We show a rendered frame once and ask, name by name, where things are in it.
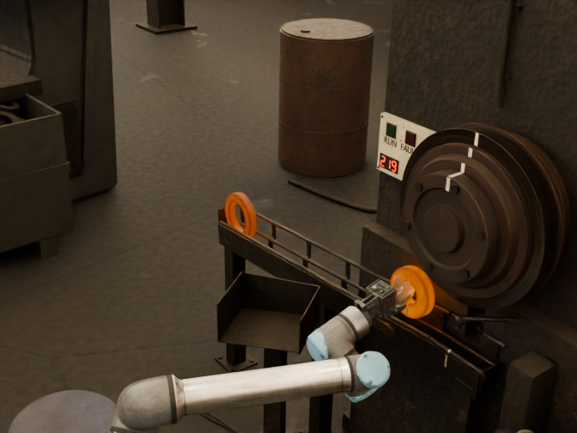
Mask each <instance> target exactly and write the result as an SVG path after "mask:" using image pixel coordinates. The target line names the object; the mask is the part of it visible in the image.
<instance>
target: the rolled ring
mask: <svg viewBox="0 0 577 433"><path fill-rule="evenodd" d="M236 204H239V205H240V207H241V209H242V210H243V212H244V215H245V219H246V227H245V229H243V228H242V227H241V226H240V223H239V221H238V218H237V216H236ZM225 214H226V218H227V222H228V225H230V226H232V227H234V228H236V229H238V230H239V231H241V232H243V233H245V234H246V235H249V236H251V237H253V236H254V235H255V234H256V231H257V218H256V213H255V210H254V208H253V206H252V203H251V201H250V199H249V198H248V197H247V196H246V195H245V194H244V193H243V192H235V193H231V194H229V195H228V197H227V199H226V203H225Z"/></svg>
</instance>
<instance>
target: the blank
mask: <svg viewBox="0 0 577 433"><path fill-rule="evenodd" d="M396 276H401V278H402V279H403V281H404V282H406V281H409V282H410V284H411V285H412V286H413V287H414V289H415V291H416V300H414V299H413V298H412V297H411V300H410V302H409V304H408V306H407V307H406V308H405V309H404V310H402V311H401V312H402V313H403V314H404V315H406V316H407V317H410V318H412V319H418V318H421V317H423V316H425V315H427V314H429V313H430V312H431V311H432V309H433V307H434V301H435V295H434V287H433V285H432V283H431V281H430V279H429V277H428V276H427V274H426V273H425V272H424V271H423V270H422V269H420V268H419V267H417V266H414V265H406V266H404V267H401V268H398V269H397V270H396V271H395V272H394V273H393V274H392V278H391V283H390V285H391V286H392V285H393V282H394V278H395V277H396Z"/></svg>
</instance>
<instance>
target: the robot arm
mask: <svg viewBox="0 0 577 433"><path fill-rule="evenodd" d="M376 282H377V283H376ZM370 286H371V287H370ZM366 291H367V292H366V298H364V299H363V300H362V301H359V300H358V299H357V300H356V301H354V303H355V306H354V307H353V306H349V307H347V308H346V309H345V310H344V311H342V312H341V313H339V314H338V315H337V316H335V317H334V318H332V319H331V320H329V321H328V322H326V323H325V324H324V325H323V326H321V327H320V328H318V329H315V331H314V332H313V333H311V334H310V335H309V336H308V337H307V348H308V350H309V352H310V354H311V356H312V358H313V359H314V360H315V362H310V363H298V364H291V365H285V366H279V367H272V368H266V369H254V370H247V371H241V372H234V373H228V374H222V375H210V376H204V377H198V378H191V379H184V380H180V379H178V378H177V377H176V376H174V375H163V376H157V377H153V378H148V379H145V380H141V381H137V382H134V383H132V384H130V385H129V386H127V387H126V388H125V389H124V390H123V392H122V393H121V394H120V395H119V397H118V403H117V410H116V412H115V415H114V418H113V421H112V426H111V429H110V431H109V433H158V429H159V427H160V426H164V425H169V424H178V423H179V421H180V420H181V418H182V417H184V416H188V415H194V414H200V413H206V412H217V411H223V410H228V409H234V408H241V407H247V406H257V405H263V404H269V403H276V402H281V401H287V400H293V399H304V398H310V397H316V396H322V395H327V394H334V393H346V396H347V397H348V398H349V399H350V400H351V401H352V402H355V403H356V402H359V401H361V400H363V399H365V398H366V397H368V396H369V395H371V394H372V393H374V392H375V391H376V390H377V389H378V388H379V387H382V386H383V385H384V384H385V383H386V382H387V380H388V379H389V376H390V371H391V370H390V365H389V363H388V361H387V359H386V358H385V357H384V356H383V355H382V354H380V353H378V352H377V351H366V352H364V353H362V354H360V355H359V354H358V352H357V351H356V350H355V348H354V346H353V344H354V343H355V342H357V341H358V340H359V339H361V338H362V337H364V336H365V335H366V334H368V333H369V327H371V326H372V325H373V326H374V327H376V328H377V329H379V332H380V333H381V334H383V335H386V336H388V337H391V336H392V335H393V333H394V330H393V329H391V326H390V325H389V324H388V323H387V322H382V321H381V320H379V319H378V318H377V317H375V315H377V316H379V317H380V318H382V317H384V318H386V317H391V316H392V315H394V314H398V313H399V312H401V311H402V310H404V309H405V308H406V307H407V306H408V304H409V302H410V300H411V297H412V296H413V295H414V292H415V289H414V287H413V286H412V285H411V284H410V282H409V281H406V282H404V281H403V279H402V278H401V276H396V277H395V278H394V282H393V285H392V286H391V285H389V284H387V283H385V282H384V281H382V280H380V279H377V280H376V281H374V282H373V283H372V284H370V285H369V286H368V287H367V288H366ZM396 300H397V301H396Z"/></svg>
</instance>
